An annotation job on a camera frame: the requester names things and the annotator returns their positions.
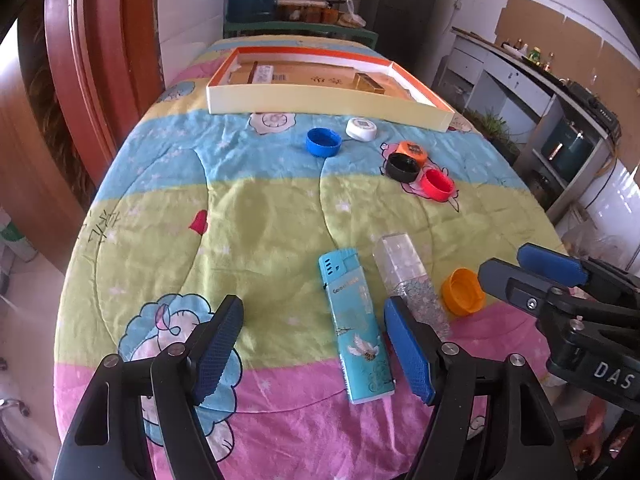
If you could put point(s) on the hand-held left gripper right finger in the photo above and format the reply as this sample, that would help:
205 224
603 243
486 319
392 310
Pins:
407 355

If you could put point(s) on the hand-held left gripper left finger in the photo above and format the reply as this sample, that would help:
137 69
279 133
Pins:
220 350

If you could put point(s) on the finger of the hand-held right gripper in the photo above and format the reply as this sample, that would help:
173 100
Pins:
510 285
550 265

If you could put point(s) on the plain orange bottle cap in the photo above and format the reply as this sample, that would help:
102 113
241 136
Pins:
462 292

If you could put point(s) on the teal lighter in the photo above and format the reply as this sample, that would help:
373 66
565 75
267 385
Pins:
352 320

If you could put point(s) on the clear floral lighter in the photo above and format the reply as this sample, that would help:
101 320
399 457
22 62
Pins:
405 270

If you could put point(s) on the red bottle cap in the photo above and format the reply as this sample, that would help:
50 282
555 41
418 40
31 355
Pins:
436 185

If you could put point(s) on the black bottle cap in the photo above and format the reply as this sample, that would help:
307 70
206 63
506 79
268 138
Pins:
402 167

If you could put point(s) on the blue bottle cap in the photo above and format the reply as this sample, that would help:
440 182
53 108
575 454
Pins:
322 142

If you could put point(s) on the white orange shallow box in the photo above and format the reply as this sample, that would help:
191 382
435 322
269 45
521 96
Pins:
320 100

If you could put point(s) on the person's right hand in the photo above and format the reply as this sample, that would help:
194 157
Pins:
595 417

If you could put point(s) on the dark teal cooker appliance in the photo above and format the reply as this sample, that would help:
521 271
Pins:
567 147

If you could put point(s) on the green potted plant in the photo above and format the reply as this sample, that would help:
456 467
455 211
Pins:
492 127

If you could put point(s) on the black stove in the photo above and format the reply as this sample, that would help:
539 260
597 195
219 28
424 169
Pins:
595 105

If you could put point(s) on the orange cap with black print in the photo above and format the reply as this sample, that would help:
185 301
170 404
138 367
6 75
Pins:
412 150

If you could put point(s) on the white kitchen counter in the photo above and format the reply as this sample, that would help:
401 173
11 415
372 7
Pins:
505 80

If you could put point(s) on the green bottle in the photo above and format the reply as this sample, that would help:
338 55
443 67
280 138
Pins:
536 55

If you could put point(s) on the white bottle cap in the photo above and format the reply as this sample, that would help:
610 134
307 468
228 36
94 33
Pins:
361 130

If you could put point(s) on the white green container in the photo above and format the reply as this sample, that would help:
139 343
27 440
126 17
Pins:
15 240

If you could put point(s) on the gold lighter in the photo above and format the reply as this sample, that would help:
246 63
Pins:
367 82

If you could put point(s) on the white cartoon lighter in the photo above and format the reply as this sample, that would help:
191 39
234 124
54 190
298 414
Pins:
261 75

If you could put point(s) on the wooden door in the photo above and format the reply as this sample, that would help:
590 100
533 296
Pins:
75 110

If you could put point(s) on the tan cardboard liner sheet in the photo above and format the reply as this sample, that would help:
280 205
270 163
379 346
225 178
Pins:
310 72

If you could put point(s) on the black refrigerator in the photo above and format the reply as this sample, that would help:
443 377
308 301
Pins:
400 10

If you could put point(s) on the white plastic bag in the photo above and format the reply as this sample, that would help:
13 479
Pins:
352 15

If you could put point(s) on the green shelf table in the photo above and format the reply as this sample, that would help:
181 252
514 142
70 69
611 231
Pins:
300 29

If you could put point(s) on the cardboard wall panel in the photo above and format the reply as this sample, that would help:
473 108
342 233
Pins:
575 35

